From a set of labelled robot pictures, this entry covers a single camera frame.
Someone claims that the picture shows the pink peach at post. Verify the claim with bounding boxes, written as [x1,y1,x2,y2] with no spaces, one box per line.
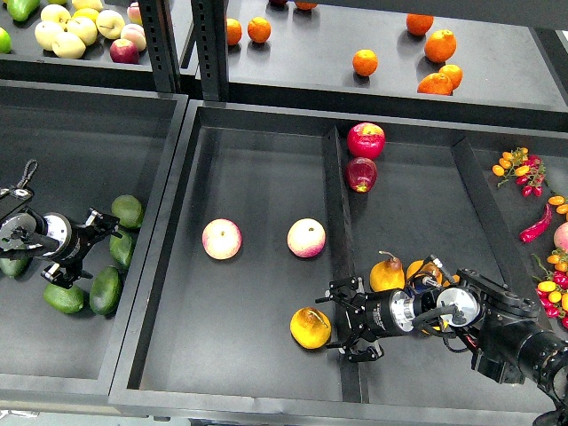
[127,2,142,26]

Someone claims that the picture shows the pink peach at right edge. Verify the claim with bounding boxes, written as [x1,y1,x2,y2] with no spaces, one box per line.
[553,222,568,252]

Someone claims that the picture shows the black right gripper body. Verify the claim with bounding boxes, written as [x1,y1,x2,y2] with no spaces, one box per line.
[352,289,417,342]

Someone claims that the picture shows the black shelf post left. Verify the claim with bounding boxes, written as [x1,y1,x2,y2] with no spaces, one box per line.
[138,0,180,93]

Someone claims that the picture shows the black shelf post right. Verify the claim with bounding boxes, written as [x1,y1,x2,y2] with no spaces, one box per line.
[191,0,229,102]

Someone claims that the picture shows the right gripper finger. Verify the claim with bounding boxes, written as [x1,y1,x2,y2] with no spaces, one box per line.
[325,326,384,363]
[315,276,367,313]

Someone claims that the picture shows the orange and red cherry tomatoes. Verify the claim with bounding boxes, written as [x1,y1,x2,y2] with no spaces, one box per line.
[492,146,546,197]

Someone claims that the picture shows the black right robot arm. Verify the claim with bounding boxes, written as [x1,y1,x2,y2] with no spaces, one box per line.
[320,256,567,425]

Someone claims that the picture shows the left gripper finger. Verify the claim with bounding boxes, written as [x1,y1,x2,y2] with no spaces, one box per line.
[41,262,93,288]
[79,208,122,248]

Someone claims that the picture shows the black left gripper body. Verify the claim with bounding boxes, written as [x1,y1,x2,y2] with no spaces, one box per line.
[43,213,93,270]

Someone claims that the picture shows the pale yellow pear centre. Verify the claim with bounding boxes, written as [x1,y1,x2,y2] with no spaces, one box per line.
[66,17,99,46]

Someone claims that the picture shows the pink apple right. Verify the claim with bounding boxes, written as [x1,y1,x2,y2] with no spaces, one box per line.
[287,217,326,258]

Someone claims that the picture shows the green lime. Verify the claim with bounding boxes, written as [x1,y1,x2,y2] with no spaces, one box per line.
[0,28,12,54]

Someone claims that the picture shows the orange cherry tomatoes pair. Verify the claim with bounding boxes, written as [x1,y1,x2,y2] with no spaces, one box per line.
[548,195,568,215]

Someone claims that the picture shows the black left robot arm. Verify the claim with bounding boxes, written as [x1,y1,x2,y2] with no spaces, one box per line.
[1,159,122,289]

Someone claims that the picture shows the orange on shelf front right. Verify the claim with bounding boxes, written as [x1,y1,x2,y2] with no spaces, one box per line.
[417,73,454,96]

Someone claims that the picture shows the green avocado top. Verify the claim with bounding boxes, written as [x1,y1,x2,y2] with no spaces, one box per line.
[111,194,145,229]

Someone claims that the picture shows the bright red apple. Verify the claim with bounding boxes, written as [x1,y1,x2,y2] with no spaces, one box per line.
[347,122,386,160]

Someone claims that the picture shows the cherry tomato bunch lower right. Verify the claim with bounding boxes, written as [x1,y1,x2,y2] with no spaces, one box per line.
[532,248,567,332]

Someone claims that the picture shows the pale yellow pear front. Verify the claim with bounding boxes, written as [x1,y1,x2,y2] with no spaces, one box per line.
[52,32,86,59]

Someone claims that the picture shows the yellow pear with stem left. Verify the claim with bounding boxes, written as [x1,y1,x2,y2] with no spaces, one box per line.
[369,250,406,292]

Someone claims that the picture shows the pale yellow pear left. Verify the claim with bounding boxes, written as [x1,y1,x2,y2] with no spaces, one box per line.
[35,21,64,51]

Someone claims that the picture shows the green avocado bottom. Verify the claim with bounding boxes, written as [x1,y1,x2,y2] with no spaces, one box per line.
[89,266,122,315]

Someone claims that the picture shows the dark red apple on shelf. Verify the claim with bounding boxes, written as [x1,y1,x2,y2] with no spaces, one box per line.
[109,38,139,65]

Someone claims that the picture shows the pink apple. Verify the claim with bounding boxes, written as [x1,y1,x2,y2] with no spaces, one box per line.
[201,218,242,260]
[287,217,326,258]

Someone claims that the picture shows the pink apple left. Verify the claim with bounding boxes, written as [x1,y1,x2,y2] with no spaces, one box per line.
[201,218,242,260]

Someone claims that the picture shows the black shelf post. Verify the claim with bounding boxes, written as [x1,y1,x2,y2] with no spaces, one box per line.
[191,0,229,102]
[138,0,180,93]

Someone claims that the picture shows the pink peach on shelf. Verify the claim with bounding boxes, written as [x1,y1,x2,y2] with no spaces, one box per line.
[121,23,146,52]

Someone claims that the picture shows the black centre tray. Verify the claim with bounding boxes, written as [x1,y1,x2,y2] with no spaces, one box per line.
[109,101,567,425]

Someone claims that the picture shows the yellow lemon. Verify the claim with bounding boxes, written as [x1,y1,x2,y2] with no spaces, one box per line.
[72,8,99,23]

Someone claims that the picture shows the green avocado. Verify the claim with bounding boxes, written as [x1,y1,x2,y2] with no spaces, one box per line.
[43,283,84,314]
[109,230,135,270]
[0,258,30,278]
[89,266,122,315]
[111,194,145,229]

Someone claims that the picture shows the red chili pepper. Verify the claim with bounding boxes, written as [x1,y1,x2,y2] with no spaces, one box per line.
[518,203,552,244]

